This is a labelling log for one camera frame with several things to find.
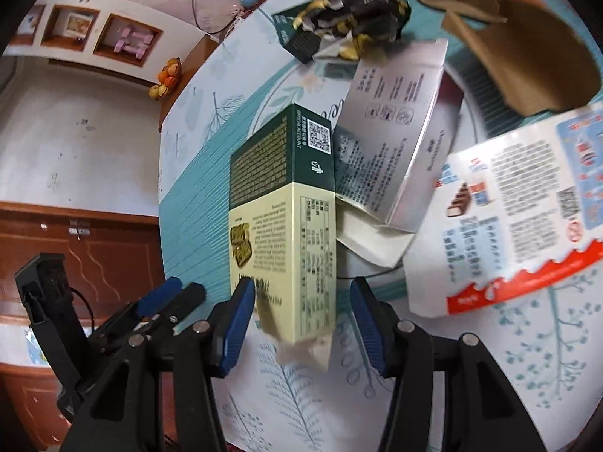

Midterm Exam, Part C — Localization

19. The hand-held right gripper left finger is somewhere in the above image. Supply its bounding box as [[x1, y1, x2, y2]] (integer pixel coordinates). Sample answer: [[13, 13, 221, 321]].
[[59, 276, 256, 452]]

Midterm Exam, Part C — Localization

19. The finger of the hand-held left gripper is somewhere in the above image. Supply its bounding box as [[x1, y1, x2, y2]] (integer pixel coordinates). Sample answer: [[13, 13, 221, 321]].
[[100, 283, 206, 355], [89, 276, 182, 341]]

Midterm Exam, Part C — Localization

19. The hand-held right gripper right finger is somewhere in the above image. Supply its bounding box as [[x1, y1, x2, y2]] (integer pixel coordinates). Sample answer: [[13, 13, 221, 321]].
[[350, 276, 547, 452]]

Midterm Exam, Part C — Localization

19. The green and cream box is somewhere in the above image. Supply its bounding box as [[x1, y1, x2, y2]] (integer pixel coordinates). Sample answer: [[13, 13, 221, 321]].
[[229, 102, 337, 373]]

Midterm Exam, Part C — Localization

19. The red and white carton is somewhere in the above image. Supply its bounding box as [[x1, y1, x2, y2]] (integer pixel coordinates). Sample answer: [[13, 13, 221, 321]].
[[403, 104, 603, 317]]

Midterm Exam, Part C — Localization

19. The silver printed box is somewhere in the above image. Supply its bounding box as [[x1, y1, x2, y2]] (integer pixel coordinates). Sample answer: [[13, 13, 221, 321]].
[[332, 38, 465, 234]]

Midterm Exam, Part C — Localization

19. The brown cardboard box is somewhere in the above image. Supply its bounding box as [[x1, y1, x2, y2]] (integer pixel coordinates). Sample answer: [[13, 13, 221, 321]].
[[440, 0, 602, 116]]

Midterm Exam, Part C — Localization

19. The carved wooden door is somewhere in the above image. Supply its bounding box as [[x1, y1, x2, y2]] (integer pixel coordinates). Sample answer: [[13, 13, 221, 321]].
[[0, 200, 165, 328]]

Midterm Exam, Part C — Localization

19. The table with patterned cloth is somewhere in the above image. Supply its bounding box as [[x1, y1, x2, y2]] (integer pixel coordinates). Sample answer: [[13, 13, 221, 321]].
[[158, 0, 603, 452]]

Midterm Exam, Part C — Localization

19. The bowl of fruit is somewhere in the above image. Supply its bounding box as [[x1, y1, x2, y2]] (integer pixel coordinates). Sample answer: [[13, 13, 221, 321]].
[[149, 58, 184, 99]]

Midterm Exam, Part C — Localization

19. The wooden television cabinet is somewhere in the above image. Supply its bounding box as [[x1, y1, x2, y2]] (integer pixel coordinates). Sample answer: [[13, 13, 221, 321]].
[[158, 33, 223, 133]]

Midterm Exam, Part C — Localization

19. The framed picture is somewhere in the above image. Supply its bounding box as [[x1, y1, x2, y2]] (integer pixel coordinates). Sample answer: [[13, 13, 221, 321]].
[[61, 12, 93, 38]]

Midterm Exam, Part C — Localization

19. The small dark green box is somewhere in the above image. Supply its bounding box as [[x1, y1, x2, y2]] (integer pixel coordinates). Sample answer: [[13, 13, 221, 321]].
[[272, 2, 326, 63]]

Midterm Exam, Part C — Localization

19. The black and yellow wrapper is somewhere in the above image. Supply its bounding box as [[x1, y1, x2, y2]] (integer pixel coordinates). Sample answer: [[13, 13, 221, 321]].
[[292, 0, 412, 62]]

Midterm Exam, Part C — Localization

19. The wall poster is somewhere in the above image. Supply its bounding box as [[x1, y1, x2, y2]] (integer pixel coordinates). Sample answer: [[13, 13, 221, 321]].
[[0, 325, 49, 368]]

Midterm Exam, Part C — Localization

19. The white wall shelf unit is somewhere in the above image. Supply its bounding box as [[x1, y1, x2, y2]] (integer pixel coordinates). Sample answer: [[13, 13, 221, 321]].
[[7, 0, 209, 88]]

